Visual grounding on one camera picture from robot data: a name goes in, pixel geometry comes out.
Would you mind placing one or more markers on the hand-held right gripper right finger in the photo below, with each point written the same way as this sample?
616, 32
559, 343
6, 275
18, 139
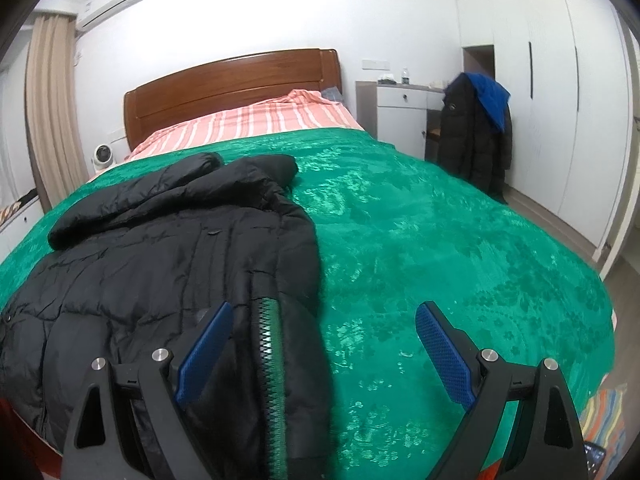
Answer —
442, 355

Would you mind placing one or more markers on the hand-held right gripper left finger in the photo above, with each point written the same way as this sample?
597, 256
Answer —
202, 355

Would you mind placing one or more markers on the black puffer jacket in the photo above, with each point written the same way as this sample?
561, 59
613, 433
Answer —
150, 260

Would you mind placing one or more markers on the green velvet blanket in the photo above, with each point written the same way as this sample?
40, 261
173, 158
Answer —
425, 235

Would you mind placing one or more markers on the colourful striped rug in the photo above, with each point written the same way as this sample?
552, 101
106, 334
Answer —
607, 415

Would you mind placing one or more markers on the black hanging coat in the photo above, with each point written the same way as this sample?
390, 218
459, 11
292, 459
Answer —
465, 145

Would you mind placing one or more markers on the wooden chair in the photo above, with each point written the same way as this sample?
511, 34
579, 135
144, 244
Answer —
432, 134

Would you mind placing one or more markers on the small white fan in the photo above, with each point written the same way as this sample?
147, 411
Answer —
103, 155

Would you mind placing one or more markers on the white drawer cabinet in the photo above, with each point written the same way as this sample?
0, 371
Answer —
22, 220

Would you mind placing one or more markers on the pink striped bedsheet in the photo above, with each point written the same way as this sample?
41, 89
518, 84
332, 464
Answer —
260, 120

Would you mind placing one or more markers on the white dressing table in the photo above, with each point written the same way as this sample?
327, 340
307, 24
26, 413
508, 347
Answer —
400, 110

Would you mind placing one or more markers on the blue hanging jacket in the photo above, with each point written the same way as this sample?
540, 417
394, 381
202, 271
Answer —
492, 97

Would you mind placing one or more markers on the wooden bed headboard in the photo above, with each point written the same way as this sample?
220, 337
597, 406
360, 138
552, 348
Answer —
225, 85

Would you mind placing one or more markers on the tissue box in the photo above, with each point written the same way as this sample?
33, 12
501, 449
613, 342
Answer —
386, 80

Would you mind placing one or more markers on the clear plastic bottle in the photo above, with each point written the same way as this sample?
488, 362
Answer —
405, 76

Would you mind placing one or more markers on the grey pillow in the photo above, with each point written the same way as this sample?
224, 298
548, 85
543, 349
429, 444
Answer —
334, 94

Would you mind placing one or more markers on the beige curtain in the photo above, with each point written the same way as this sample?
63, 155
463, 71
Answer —
52, 110

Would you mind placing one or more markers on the white sheer curtain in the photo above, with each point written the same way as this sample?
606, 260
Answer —
15, 135

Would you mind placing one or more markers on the white wardrobe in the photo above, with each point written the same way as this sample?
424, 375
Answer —
550, 85

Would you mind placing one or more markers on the white air conditioner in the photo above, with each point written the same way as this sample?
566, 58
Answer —
110, 7

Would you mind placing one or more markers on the white wall socket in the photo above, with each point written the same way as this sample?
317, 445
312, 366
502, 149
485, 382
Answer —
376, 64

